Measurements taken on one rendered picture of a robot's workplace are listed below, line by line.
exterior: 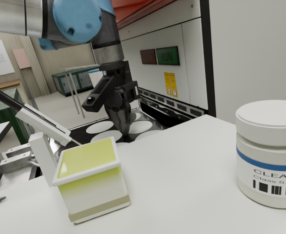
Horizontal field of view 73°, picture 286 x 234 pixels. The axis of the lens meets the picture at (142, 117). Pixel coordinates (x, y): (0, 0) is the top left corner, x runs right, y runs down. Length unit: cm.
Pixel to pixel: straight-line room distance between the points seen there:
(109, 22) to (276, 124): 42
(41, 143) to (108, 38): 30
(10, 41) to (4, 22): 811
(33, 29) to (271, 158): 35
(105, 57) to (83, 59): 821
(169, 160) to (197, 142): 7
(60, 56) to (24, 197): 824
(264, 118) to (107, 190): 18
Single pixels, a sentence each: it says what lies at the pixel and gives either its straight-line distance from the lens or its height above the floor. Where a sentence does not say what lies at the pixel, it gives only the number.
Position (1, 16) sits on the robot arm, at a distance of 36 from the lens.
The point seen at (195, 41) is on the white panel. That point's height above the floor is 113.
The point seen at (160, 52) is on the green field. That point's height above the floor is 111.
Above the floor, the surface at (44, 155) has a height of 102.
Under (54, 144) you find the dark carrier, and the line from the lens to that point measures 70.
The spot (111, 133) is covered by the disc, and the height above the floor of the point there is 90.
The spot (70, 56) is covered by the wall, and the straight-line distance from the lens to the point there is 861.
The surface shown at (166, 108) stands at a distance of 63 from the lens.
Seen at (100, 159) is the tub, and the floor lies 103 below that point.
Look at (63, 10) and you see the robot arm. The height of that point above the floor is 121.
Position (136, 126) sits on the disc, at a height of 90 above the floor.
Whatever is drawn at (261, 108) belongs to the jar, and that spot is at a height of 106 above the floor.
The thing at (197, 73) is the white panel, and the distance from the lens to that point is 47.
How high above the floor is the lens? 115
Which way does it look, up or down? 21 degrees down
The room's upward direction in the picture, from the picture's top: 12 degrees counter-clockwise
